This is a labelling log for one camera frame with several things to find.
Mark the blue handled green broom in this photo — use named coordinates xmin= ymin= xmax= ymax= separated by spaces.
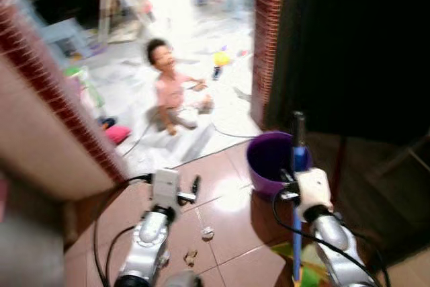
xmin=289 ymin=112 xmax=308 ymax=287

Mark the purple plastic bucket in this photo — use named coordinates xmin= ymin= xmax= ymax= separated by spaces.
xmin=246 ymin=131 xmax=313 ymax=199

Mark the brown paper scrap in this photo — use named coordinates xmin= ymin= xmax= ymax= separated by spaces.
xmin=184 ymin=249 xmax=200 ymax=267

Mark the white plastic basin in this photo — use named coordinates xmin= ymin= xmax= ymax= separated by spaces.
xmin=212 ymin=92 xmax=260 ymax=138

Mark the grey robot left leg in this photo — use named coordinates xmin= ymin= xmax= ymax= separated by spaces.
xmin=165 ymin=270 xmax=202 ymax=287

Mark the child in pink shirt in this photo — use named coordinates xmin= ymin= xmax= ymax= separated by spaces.
xmin=144 ymin=37 xmax=214 ymax=136

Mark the yellow round toy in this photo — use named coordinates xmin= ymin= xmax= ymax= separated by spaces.
xmin=212 ymin=50 xmax=231 ymax=68

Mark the green plastic toy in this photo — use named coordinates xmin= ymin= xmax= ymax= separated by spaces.
xmin=66 ymin=65 xmax=105 ymax=110

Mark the grey metal cabinet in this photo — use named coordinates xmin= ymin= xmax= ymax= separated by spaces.
xmin=0 ymin=200 xmax=65 ymax=287

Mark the cream folding stand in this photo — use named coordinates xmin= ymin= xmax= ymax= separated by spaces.
xmin=94 ymin=0 xmax=152 ymax=42

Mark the light blue plastic stool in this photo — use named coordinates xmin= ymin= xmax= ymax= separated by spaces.
xmin=40 ymin=18 xmax=91 ymax=59

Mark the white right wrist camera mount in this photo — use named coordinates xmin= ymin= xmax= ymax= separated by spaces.
xmin=296 ymin=168 xmax=333 ymax=222

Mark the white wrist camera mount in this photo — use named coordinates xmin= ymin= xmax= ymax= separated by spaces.
xmin=296 ymin=168 xmax=333 ymax=222
xmin=150 ymin=168 xmax=182 ymax=208

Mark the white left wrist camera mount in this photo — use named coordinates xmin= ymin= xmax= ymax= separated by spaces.
xmin=150 ymin=168 xmax=182 ymax=208

